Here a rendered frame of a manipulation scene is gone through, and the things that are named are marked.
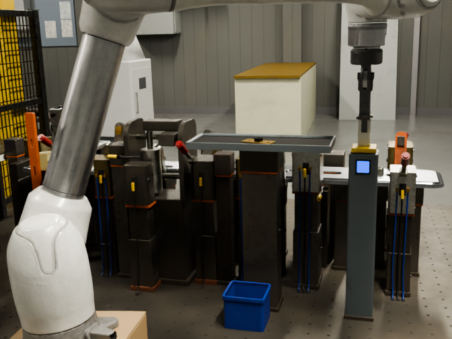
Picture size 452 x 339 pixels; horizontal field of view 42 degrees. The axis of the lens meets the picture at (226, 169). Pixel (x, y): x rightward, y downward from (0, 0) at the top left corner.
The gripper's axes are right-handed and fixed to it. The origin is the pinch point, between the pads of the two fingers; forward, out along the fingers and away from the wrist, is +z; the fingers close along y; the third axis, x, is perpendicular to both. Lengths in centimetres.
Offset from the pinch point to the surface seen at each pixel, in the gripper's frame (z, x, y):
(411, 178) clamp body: 14.6, -12.1, 12.4
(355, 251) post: 30.2, 1.2, -3.6
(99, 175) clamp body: 17, 78, 10
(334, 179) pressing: 18.7, 9.0, 24.4
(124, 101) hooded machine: 65, 325, 557
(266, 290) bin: 41.7, 23.9, -6.2
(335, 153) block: 16, 11, 49
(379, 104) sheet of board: 97, 4, 786
